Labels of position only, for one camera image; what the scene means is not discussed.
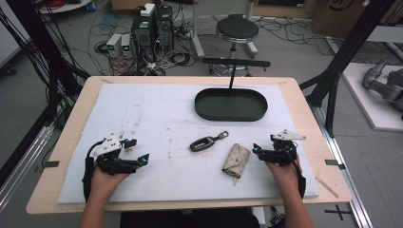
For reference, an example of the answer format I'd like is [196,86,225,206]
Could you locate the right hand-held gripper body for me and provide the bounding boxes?
[269,128,307,167]

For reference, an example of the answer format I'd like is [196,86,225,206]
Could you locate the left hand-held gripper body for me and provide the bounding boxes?
[89,132,141,176]

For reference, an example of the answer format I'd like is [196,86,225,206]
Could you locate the beige key pouch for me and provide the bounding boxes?
[221,142,252,186]

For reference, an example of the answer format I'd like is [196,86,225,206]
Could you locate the black oval tray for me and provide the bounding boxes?
[194,87,269,123]

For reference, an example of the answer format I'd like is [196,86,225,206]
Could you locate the black car key fob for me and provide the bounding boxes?
[189,130,230,153]

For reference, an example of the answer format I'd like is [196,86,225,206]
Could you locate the person's right hand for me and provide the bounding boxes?
[265,157,302,199]

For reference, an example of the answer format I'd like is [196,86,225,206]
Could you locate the person's left hand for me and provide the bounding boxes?
[89,165,129,200]

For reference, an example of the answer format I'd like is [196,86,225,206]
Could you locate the white foam mat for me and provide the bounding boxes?
[56,83,320,205]

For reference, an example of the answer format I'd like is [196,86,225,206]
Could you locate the thin wooden stick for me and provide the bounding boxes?
[315,176,340,200]

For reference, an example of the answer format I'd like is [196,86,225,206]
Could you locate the person's dark clothing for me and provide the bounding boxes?
[119,208,261,228]

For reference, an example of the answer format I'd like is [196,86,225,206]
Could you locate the black tape cross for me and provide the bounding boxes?
[324,204,354,221]

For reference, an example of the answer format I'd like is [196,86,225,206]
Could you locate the black T-shaped stand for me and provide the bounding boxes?
[201,57,272,90]

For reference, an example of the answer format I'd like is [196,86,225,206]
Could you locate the white board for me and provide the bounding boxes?
[341,62,403,132]

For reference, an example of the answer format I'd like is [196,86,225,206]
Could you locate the grey power supply unit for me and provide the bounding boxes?
[120,33,133,59]
[106,32,124,59]

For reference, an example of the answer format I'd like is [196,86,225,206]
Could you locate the black computer tower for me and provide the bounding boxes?
[130,11,159,62]
[155,5,175,51]

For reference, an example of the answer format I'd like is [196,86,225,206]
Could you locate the black round stool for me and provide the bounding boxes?
[208,13,260,77]

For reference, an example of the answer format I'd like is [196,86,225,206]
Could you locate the white box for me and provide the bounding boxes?
[140,3,157,18]

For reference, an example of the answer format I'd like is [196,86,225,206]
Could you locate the cardboard box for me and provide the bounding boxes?
[311,0,369,40]

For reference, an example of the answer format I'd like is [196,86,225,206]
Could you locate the black cable with wrist strap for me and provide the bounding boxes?
[81,138,107,202]
[286,147,308,200]

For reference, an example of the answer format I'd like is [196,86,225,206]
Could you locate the tangle of floor cables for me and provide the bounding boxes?
[88,6,199,77]

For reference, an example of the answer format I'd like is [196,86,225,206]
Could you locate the black metal frame with cables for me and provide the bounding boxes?
[0,0,91,188]

